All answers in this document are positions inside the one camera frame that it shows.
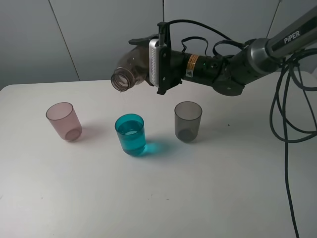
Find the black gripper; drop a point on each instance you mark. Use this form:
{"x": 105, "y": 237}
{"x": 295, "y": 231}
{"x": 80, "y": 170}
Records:
{"x": 169, "y": 62}

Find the brown translucent water bottle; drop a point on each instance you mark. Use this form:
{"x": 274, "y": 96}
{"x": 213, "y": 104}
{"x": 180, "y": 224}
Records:
{"x": 132, "y": 69}

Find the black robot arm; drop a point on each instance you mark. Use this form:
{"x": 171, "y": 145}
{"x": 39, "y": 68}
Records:
{"x": 228, "y": 75}

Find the grey translucent plastic cup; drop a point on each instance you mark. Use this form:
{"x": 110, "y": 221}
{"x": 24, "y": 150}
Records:
{"x": 187, "y": 120}

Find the teal translucent plastic cup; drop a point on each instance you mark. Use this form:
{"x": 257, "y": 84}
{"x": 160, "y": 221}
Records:
{"x": 131, "y": 133}

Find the pink translucent plastic cup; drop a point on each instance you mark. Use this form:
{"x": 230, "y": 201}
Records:
{"x": 64, "y": 120}

